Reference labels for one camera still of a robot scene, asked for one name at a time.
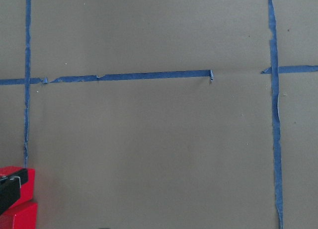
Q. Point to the red block middle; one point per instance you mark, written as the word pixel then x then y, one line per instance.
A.
pixel 23 216

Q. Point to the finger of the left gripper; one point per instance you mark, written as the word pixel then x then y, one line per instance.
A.
pixel 11 181

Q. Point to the red block carried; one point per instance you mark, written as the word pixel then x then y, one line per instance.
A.
pixel 27 189

